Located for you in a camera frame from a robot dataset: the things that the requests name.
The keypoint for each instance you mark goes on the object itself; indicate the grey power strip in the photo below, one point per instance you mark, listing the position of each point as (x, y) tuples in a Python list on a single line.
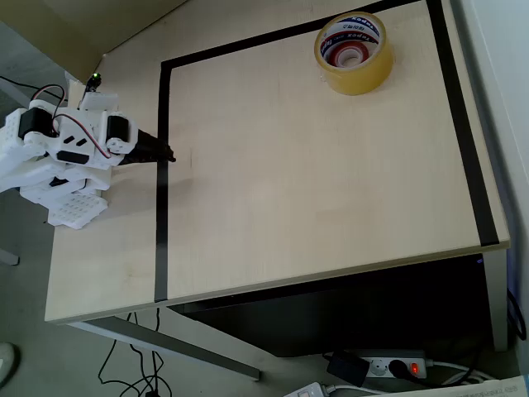
[(378, 368)]

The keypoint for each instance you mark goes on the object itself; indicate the grey table leg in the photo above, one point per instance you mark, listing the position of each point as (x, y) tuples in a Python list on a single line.
[(498, 297)]

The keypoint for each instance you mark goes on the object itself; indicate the red tape roll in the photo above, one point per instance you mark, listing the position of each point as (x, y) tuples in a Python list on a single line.
[(334, 54)]

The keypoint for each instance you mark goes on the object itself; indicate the white switch box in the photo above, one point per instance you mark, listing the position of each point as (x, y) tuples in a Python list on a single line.
[(308, 390)]

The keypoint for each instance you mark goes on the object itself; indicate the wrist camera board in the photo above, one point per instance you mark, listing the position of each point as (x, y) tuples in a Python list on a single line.
[(99, 99)]

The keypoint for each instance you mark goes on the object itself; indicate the black panel under table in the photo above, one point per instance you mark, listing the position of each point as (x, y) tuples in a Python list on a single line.
[(330, 314)]

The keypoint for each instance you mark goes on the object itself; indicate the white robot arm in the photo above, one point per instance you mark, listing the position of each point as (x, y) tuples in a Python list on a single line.
[(29, 173)]

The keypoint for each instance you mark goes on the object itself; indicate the white round object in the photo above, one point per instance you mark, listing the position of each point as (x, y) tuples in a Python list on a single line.
[(7, 362)]

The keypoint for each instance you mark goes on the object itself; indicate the black round plug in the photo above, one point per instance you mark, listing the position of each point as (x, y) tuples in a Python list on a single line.
[(397, 368)]

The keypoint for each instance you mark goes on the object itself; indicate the printed paper sheet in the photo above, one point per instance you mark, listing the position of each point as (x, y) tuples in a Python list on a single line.
[(487, 388)]

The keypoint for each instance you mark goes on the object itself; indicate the grey table foot bar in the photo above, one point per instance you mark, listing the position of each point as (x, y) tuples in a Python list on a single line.
[(173, 345)]

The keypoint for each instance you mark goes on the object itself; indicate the white furniture foot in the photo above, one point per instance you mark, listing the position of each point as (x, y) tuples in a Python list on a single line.
[(8, 256)]

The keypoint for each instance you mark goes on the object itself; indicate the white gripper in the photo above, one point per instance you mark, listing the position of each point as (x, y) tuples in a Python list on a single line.
[(145, 150)]

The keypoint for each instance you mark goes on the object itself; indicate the yellow tape roll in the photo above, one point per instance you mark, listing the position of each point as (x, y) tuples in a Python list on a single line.
[(363, 78)]

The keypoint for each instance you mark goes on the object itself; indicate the black power adapter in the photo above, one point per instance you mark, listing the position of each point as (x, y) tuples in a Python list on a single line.
[(347, 368)]

